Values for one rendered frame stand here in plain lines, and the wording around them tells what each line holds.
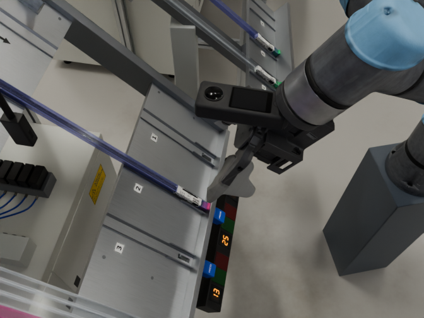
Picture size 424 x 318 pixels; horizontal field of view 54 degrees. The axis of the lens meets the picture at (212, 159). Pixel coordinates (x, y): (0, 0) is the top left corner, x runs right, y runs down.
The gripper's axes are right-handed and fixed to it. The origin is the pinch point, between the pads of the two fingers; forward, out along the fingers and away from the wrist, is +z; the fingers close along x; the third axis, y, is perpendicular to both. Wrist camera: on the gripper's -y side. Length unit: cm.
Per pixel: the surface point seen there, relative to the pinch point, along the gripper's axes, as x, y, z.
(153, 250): -12.1, -0.9, 14.4
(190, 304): -18.6, 8.1, 14.9
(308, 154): 67, 70, 65
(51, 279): -15.2, -11.9, 43.7
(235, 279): 10, 50, 76
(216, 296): -14.6, 15.3, 20.0
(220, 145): 14.9, 7.9, 15.7
